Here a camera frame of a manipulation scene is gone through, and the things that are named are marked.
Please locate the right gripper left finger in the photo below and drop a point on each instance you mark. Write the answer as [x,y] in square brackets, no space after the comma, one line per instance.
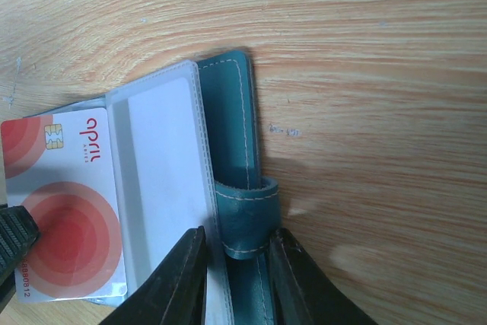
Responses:
[175,292]

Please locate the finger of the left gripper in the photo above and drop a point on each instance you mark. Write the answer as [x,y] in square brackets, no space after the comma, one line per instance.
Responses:
[19,232]

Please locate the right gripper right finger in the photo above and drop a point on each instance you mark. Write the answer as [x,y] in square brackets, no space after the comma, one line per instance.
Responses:
[301,292]

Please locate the teal card holder wallet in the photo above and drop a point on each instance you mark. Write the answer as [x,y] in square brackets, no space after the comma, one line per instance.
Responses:
[186,146]

